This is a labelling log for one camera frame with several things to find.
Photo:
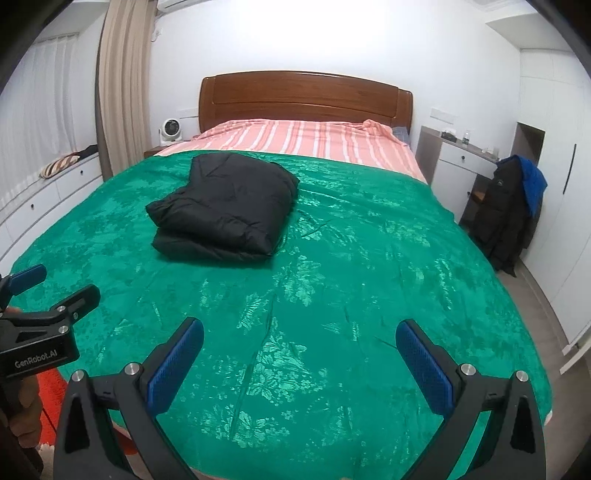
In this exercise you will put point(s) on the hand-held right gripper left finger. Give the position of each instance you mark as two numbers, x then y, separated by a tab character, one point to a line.
175	364

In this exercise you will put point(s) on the blue garment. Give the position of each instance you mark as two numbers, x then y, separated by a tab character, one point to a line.
533	182

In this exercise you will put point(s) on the striped cushion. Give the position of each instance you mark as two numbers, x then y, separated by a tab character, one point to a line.
59	166

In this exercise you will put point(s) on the person's left hand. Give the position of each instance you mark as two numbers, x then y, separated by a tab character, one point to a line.
25	410

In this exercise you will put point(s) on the white window-side cabinet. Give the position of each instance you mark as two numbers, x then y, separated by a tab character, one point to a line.
41	203

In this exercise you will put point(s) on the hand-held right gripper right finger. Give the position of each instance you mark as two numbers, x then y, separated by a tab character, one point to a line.
425	369

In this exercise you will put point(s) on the white desk with drawer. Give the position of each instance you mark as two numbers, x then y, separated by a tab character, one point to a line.
450	170

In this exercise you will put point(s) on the white sheer curtain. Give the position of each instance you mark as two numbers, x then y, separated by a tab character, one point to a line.
46	115

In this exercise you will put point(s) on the white wardrobe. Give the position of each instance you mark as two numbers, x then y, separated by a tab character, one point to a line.
563	184

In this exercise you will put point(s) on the beige curtain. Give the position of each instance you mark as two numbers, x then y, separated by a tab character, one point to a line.
124	83

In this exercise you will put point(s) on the pink striped bed sheet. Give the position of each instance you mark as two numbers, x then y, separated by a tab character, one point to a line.
300	138

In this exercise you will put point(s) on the green floral blanket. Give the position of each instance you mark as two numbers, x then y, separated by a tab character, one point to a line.
323	277

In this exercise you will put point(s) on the black puffer jacket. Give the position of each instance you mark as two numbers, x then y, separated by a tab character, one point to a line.
221	207

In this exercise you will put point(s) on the white door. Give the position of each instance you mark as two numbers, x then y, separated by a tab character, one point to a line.
572	357

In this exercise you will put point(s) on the wooden nightstand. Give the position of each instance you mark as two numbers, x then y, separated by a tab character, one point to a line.
154	150

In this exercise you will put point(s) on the small white fan heater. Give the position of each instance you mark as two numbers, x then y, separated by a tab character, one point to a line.
171	129

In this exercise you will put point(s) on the black hanging coat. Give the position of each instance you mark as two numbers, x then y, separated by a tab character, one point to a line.
501	217

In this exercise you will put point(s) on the grey plaid pillow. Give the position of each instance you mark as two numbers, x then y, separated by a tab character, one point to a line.
400	134

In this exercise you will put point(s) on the dark tissue box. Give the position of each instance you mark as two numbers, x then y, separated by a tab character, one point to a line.
449	135

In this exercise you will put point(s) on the white air conditioner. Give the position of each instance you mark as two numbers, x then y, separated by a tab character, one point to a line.
171	4

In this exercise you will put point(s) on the wooden headboard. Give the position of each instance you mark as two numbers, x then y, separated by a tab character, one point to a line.
300	97

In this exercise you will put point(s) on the white wall socket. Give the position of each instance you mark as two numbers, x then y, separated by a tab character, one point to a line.
188	111

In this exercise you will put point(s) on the orange shaggy rug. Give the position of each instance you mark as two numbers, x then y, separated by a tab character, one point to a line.
53	406

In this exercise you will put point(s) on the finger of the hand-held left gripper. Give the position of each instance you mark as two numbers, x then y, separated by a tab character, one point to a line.
27	278
76	300

